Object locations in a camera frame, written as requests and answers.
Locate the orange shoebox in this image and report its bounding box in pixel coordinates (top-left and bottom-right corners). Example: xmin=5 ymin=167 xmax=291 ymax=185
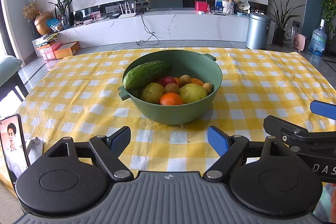
xmin=54 ymin=41 xmax=80 ymax=59

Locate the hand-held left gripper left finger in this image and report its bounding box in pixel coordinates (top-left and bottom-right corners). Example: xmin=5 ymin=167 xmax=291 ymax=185
xmin=47 ymin=126 xmax=134 ymax=180

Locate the light green seat cushion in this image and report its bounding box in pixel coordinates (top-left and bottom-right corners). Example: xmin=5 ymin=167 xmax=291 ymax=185
xmin=0 ymin=55 xmax=23 ymax=88

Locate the yellow checked tablecloth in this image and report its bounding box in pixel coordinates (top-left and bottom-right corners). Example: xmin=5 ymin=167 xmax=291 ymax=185
xmin=0 ymin=47 xmax=336 ymax=190

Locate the green plant in glass vase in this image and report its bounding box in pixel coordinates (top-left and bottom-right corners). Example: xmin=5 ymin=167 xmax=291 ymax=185
xmin=48 ymin=0 xmax=76 ymax=29

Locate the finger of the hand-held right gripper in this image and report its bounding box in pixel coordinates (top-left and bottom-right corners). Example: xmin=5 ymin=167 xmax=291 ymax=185
xmin=263 ymin=115 xmax=336 ymax=152
xmin=310 ymin=100 xmax=336 ymax=120

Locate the white plastic bag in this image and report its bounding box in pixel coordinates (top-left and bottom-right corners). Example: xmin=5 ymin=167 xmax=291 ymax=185
xmin=283 ymin=27 xmax=296 ymax=48

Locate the long-leaf potted plant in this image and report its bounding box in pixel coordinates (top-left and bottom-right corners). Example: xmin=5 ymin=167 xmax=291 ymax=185
xmin=263 ymin=0 xmax=306 ymax=47

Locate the red box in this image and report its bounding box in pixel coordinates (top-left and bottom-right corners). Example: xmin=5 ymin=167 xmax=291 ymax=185
xmin=195 ymin=1 xmax=209 ymax=12

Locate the round paper fan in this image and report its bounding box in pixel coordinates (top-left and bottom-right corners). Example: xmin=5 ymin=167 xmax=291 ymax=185
xmin=234 ymin=0 xmax=250 ymax=10

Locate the silver trash can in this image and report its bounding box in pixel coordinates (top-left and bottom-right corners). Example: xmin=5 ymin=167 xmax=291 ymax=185
xmin=245 ymin=12 xmax=272 ymax=50

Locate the blue snack bag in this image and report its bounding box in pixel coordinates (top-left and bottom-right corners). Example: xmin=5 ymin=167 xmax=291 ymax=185
xmin=47 ymin=18 xmax=63 ymax=31

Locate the dried flower bunch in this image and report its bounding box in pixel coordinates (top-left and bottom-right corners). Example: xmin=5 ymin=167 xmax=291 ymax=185
xmin=22 ymin=1 xmax=40 ymax=20

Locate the golden round vase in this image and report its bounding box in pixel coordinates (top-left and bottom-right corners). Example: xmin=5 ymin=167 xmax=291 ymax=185
xmin=35 ymin=11 xmax=53 ymax=36

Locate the blue water bottle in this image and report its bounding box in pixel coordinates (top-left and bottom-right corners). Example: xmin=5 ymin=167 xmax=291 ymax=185
xmin=309 ymin=19 xmax=328 ymax=57

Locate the reddish yellow pear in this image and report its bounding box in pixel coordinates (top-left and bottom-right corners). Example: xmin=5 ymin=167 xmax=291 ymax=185
xmin=140 ymin=82 xmax=166 ymax=104

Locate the green colander bowl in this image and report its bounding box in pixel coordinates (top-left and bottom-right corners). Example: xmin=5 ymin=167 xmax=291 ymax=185
xmin=117 ymin=49 xmax=223 ymax=126

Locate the yellow-green pear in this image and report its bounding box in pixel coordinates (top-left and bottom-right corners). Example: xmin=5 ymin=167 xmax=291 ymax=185
xmin=179 ymin=84 xmax=208 ymax=104

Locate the black power cable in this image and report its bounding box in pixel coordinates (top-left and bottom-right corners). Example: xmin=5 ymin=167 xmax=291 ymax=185
xmin=136 ymin=13 xmax=160 ymax=45

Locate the white marble television cabinet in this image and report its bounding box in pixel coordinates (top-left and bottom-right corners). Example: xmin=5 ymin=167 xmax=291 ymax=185
xmin=33 ymin=0 xmax=276 ymax=50

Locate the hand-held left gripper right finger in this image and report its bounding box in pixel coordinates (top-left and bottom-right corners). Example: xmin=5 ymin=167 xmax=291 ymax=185
xmin=203 ymin=126 xmax=290 ymax=180

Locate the black chair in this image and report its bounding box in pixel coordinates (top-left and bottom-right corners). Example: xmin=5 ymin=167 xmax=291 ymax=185
xmin=0 ymin=73 xmax=29 ymax=104

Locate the pink shoebox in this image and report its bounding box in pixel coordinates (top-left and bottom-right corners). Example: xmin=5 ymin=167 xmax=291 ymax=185
xmin=37 ymin=42 xmax=62 ymax=60

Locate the black smartphone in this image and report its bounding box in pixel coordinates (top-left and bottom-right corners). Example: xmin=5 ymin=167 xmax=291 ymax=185
xmin=0 ymin=114 xmax=30 ymax=189

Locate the white router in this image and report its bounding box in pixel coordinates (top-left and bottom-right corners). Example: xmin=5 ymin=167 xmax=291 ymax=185
xmin=119 ymin=0 xmax=137 ymax=18

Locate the green cucumber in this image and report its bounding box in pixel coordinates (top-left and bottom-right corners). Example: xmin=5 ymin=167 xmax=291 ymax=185
xmin=123 ymin=60 xmax=172 ymax=90

